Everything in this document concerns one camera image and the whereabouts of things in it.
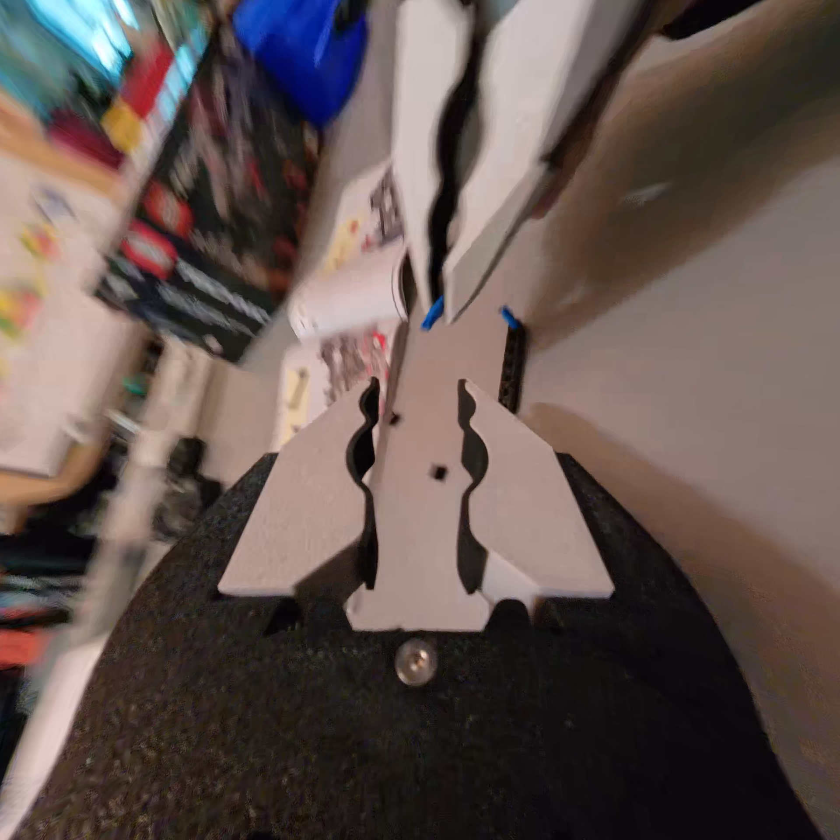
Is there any black toy beam with holes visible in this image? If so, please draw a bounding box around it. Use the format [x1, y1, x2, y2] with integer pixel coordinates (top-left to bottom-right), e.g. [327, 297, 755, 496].
[497, 322, 529, 416]

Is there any black toy box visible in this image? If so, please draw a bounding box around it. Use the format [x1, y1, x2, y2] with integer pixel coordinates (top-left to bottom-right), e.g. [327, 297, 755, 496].
[95, 33, 322, 362]

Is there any grey desk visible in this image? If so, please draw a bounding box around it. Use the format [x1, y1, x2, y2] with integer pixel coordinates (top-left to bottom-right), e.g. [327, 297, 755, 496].
[217, 0, 840, 840]

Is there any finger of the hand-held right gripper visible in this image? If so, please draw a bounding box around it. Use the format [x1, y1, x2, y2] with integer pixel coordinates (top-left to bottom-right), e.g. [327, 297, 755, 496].
[442, 0, 657, 324]
[390, 0, 484, 311]

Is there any blue storage bin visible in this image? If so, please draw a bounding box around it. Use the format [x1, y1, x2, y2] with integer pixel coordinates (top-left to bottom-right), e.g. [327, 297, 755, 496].
[233, 0, 368, 129]

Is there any white paper bag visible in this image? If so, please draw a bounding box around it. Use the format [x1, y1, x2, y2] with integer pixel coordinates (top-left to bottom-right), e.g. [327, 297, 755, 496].
[325, 164, 404, 270]

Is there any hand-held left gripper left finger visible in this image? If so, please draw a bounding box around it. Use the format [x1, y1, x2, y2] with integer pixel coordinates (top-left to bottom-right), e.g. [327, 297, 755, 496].
[217, 377, 382, 599]

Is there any instruction booklet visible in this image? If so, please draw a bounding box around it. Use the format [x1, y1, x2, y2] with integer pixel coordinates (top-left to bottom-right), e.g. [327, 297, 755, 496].
[279, 252, 411, 454]

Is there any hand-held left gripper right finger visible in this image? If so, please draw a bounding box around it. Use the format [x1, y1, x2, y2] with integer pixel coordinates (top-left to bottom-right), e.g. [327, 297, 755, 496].
[456, 378, 616, 616]

